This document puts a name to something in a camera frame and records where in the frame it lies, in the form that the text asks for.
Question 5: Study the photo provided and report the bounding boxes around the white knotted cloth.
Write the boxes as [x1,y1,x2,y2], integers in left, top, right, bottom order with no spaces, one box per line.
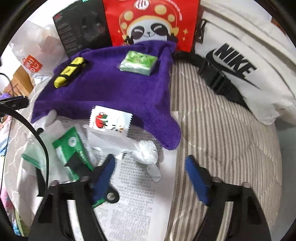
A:
[83,125,162,182]

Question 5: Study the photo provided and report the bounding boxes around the white persimmon snack packet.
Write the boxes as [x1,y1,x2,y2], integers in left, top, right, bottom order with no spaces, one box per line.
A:
[89,105,133,136]

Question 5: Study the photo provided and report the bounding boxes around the red panda paper bag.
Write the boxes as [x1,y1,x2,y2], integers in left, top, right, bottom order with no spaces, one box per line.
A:
[103,0,200,52]

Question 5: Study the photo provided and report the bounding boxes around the white Miniso plastic bag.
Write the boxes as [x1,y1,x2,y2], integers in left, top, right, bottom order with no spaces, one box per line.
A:
[9,21,67,76]

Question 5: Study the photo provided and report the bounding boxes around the green tissue pack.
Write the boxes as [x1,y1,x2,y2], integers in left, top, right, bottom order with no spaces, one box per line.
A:
[118,51,158,76]

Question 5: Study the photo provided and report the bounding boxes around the striped beige cushion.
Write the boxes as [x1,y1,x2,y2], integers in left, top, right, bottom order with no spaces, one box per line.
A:
[165,61,282,240]

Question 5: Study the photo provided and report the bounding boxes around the purple fleece towel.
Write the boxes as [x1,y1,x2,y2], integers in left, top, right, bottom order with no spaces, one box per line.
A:
[31,41,181,150]

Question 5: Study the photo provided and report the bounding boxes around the black cable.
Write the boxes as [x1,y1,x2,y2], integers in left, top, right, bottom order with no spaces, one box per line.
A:
[0,104,50,197]

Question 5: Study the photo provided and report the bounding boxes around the white Nike waist bag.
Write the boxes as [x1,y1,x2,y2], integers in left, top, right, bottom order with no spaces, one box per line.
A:
[194,0,296,126]

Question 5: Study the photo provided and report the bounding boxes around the yellow black pouch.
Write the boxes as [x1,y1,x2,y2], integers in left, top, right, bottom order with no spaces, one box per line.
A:
[53,57,88,88]

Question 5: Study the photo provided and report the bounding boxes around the green snack packet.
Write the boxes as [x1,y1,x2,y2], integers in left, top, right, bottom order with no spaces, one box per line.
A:
[52,125,94,181]

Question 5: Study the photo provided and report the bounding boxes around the black headset box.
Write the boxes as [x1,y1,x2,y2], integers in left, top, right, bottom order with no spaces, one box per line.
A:
[53,1,112,57]

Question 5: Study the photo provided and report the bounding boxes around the printed newspaper sheet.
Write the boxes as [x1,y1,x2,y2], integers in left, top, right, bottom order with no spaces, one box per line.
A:
[34,111,180,241]

